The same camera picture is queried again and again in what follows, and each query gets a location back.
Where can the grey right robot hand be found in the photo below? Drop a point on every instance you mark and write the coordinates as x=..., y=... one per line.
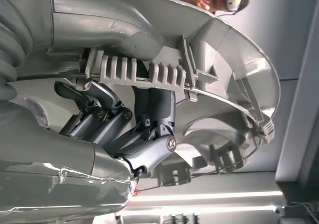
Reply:
x=50, y=169

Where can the ceiling light strip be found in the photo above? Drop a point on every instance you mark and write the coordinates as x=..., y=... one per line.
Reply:
x=199, y=210
x=212, y=196

